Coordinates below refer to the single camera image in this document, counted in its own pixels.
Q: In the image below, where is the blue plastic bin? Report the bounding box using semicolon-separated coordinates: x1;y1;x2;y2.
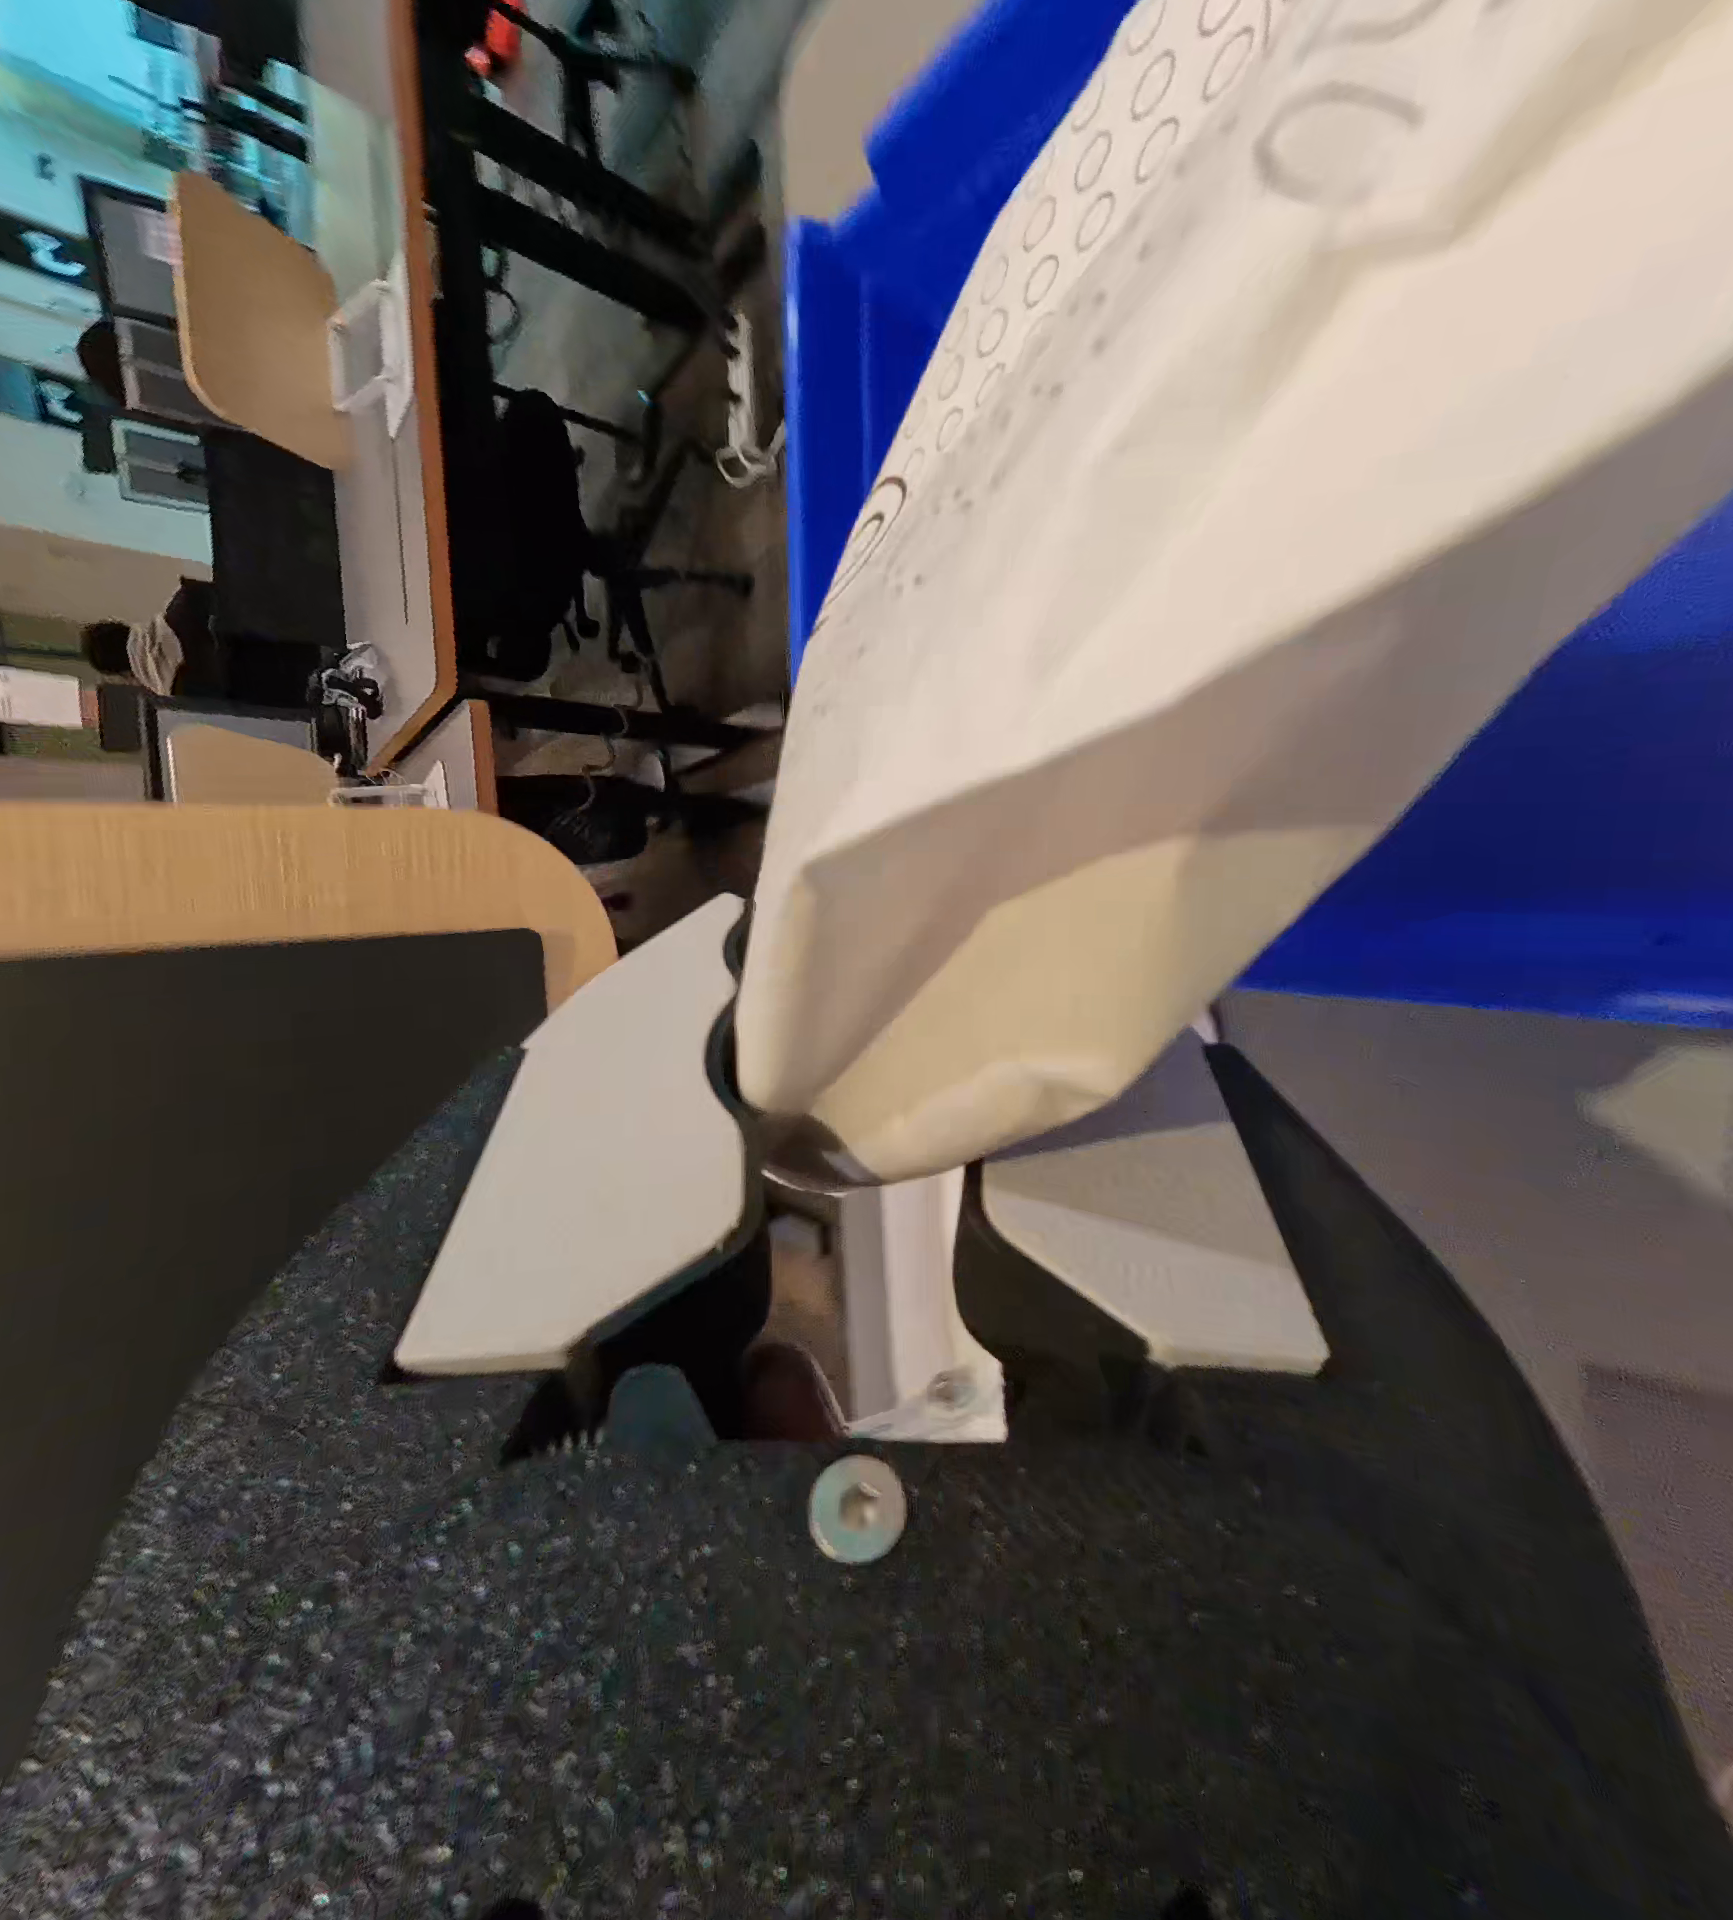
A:
783;0;1733;1040

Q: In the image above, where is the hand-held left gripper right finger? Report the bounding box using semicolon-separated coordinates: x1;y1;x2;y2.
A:
953;1034;1331;1374

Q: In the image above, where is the small wooden panel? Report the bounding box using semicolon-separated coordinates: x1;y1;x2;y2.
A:
172;172;359;470

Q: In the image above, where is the white printed paper bag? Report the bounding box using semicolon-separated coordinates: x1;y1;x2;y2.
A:
735;0;1733;1189

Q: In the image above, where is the grey desk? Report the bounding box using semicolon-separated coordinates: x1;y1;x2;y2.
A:
1211;990;1733;1920

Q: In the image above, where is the wooden office desk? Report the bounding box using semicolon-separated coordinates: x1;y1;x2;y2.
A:
333;0;501;813

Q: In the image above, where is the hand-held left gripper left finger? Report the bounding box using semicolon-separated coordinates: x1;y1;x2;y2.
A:
393;894;773;1380

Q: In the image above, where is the black wood-rimmed panel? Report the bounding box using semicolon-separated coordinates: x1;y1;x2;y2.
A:
0;803;621;1878

